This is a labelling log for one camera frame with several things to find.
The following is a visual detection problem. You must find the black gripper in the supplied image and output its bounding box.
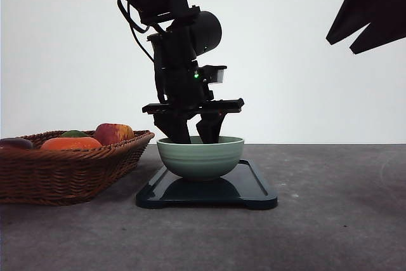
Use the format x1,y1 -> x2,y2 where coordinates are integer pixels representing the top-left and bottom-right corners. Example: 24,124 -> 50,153
142,24 -> 244,143

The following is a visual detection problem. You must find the green ceramic bowl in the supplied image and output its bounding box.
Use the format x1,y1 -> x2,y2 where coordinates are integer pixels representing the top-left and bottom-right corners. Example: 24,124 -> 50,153
157,136 -> 244,180

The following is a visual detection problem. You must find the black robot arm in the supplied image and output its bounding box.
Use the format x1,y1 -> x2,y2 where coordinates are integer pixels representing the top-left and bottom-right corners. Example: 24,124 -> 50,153
128,0 -> 244,144

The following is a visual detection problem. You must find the brown wicker basket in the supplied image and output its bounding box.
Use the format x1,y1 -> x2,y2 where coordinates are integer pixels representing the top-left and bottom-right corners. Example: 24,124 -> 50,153
0,130 -> 155,206

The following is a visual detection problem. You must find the dark blue rectangular tray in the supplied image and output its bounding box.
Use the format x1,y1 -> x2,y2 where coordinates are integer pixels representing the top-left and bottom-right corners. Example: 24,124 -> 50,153
136,159 -> 278,210

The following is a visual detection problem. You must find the red yellow apple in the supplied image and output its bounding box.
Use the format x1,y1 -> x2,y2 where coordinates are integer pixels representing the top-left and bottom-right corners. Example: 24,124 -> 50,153
96,122 -> 134,145

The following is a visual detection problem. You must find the green avocado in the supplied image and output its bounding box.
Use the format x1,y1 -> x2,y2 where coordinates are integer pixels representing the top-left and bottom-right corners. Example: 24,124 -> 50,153
61,130 -> 88,137

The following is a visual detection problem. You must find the orange tangerine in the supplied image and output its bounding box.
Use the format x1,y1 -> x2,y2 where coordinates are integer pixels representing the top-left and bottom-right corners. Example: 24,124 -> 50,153
41,137 -> 102,150

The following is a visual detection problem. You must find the dark purple fruit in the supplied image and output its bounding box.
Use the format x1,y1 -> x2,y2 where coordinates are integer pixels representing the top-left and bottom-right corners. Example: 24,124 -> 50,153
0,138 -> 32,150

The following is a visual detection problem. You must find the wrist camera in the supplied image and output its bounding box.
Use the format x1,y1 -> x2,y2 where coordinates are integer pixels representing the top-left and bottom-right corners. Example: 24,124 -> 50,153
199,65 -> 227,83

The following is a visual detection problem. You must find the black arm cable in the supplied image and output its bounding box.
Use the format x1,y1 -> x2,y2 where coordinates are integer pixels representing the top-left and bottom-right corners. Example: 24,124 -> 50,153
117,0 -> 154,62

